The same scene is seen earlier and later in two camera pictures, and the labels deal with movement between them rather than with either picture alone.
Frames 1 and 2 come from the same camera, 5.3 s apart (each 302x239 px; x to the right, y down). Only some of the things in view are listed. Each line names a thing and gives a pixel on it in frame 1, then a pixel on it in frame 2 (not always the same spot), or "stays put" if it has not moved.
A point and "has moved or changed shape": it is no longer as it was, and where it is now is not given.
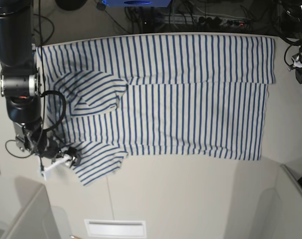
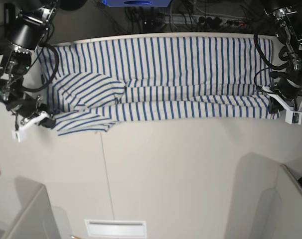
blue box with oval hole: [117, 3] stays put
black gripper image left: [36, 140] → [28, 106]
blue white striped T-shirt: [193, 95] has moved or changed shape
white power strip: [205, 20] stays put
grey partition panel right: [293, 218] stays put
